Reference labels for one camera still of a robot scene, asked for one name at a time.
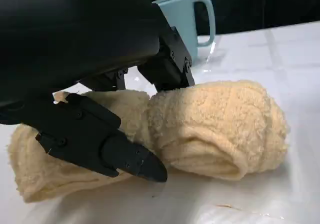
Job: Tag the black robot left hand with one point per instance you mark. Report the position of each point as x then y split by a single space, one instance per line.
75 34

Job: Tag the beige towel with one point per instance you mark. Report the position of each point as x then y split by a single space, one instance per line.
215 114

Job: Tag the pale green mug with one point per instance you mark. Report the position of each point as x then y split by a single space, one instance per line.
180 16

